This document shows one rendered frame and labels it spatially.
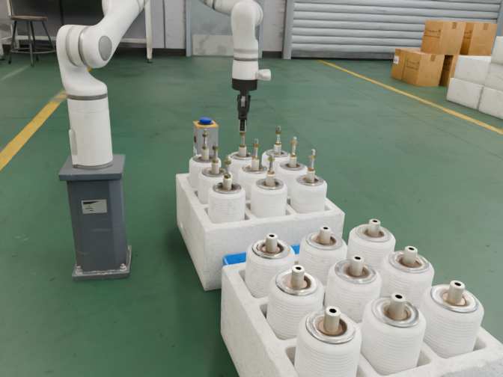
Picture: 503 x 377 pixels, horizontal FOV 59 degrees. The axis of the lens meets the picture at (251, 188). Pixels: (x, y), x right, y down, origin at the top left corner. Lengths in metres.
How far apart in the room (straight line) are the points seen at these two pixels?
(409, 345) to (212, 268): 0.57
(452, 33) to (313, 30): 2.11
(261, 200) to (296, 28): 5.19
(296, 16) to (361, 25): 0.91
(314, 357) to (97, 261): 0.72
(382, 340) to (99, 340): 0.61
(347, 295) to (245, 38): 0.76
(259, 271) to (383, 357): 0.27
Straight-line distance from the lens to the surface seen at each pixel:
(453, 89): 4.12
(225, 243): 1.13
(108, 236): 1.21
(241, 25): 1.28
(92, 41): 1.08
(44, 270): 1.35
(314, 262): 0.91
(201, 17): 6.07
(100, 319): 1.14
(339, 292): 0.82
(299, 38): 6.27
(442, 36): 4.79
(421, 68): 4.73
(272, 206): 1.16
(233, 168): 1.36
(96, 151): 1.14
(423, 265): 0.91
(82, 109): 1.12
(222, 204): 1.12
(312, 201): 1.21
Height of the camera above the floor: 0.70
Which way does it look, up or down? 23 degrees down
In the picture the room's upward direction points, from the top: 3 degrees clockwise
